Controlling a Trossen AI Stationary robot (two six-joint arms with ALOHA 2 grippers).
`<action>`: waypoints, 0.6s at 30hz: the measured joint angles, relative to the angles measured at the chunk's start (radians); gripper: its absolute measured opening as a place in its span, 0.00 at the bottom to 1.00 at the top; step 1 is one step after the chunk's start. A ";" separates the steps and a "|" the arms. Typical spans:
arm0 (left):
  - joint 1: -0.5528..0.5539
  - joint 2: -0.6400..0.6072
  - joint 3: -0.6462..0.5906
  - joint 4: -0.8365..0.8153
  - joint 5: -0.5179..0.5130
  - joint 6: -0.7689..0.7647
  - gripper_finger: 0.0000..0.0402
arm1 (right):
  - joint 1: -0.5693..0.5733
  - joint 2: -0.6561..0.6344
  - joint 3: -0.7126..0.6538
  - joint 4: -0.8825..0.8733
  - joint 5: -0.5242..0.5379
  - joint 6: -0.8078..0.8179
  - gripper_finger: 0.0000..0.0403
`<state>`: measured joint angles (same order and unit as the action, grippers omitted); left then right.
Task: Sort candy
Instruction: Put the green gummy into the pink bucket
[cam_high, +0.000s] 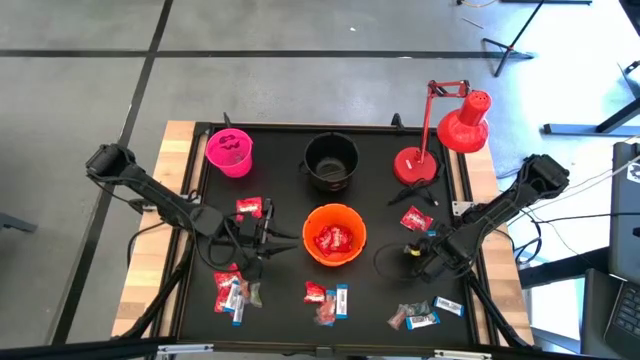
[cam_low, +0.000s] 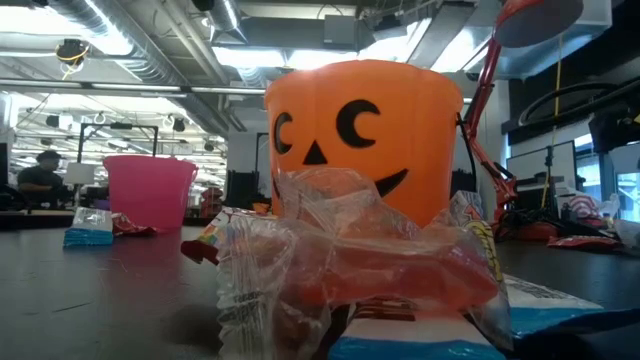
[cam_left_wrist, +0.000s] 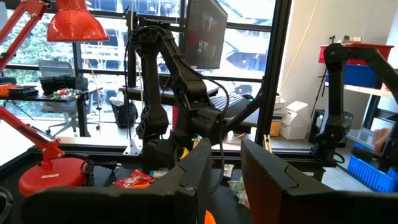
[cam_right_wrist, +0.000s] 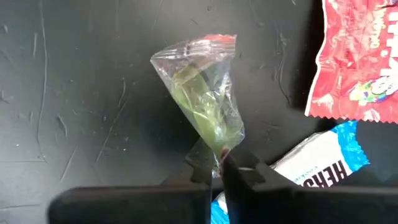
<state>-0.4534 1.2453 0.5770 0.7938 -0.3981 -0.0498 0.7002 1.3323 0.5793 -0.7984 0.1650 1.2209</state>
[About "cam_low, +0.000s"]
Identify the clear red gummy bag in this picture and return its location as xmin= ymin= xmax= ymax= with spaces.
xmin=216 ymin=166 xmax=516 ymax=360

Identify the red candy packet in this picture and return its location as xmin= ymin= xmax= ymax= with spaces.
xmin=110 ymin=212 xmax=159 ymax=238
xmin=546 ymin=234 xmax=624 ymax=253
xmin=180 ymin=206 xmax=274 ymax=266

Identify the black background cabinet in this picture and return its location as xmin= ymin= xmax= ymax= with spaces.
xmin=449 ymin=169 xmax=477 ymax=200
xmin=225 ymin=169 xmax=262 ymax=210

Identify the orange pumpkin bucket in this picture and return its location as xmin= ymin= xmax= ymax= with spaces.
xmin=263 ymin=58 xmax=477 ymax=230

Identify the pink plastic bucket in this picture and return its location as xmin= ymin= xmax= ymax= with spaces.
xmin=102 ymin=154 xmax=199 ymax=231

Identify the black framed monitor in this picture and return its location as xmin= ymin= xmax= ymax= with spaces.
xmin=505 ymin=140 xmax=579 ymax=190

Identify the black thin stand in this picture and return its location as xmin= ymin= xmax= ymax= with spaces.
xmin=534 ymin=144 xmax=566 ymax=211

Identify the red striped bag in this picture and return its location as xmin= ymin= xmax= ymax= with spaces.
xmin=563 ymin=192 xmax=622 ymax=227

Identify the red desk lamp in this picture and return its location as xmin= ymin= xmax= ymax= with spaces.
xmin=462 ymin=0 xmax=585 ymax=242

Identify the person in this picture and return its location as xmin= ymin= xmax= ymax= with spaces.
xmin=16 ymin=149 xmax=71 ymax=210

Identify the black cable bundle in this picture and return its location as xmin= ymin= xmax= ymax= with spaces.
xmin=494 ymin=207 xmax=609 ymax=239

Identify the black gantry frame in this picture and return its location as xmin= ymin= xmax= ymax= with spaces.
xmin=76 ymin=123 xmax=160 ymax=164

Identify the yellow hanging cable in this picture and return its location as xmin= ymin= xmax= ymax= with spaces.
xmin=541 ymin=34 xmax=564 ymax=210

